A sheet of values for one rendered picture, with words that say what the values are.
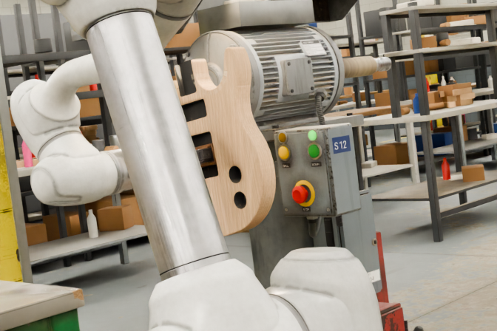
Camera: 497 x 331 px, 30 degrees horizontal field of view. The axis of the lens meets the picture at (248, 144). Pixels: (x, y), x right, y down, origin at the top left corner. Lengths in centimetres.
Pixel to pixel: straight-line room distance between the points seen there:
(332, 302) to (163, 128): 34
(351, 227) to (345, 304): 102
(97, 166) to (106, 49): 54
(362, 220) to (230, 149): 52
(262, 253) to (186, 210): 122
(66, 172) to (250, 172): 40
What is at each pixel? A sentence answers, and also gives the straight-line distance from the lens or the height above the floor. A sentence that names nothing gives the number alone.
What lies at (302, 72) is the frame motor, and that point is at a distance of 232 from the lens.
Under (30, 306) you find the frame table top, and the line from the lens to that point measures 152.
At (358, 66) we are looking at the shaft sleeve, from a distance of 268.
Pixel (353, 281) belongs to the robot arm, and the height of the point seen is 93.
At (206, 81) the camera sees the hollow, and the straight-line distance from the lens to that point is 207.
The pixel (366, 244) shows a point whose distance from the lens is 239.
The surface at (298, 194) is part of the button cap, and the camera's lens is 207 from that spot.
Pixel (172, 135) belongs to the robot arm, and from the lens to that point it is 128.
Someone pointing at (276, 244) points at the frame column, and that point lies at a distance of 243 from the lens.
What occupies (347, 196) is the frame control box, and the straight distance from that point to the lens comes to 209.
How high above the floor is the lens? 122
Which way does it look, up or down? 3 degrees down
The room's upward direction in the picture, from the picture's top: 7 degrees counter-clockwise
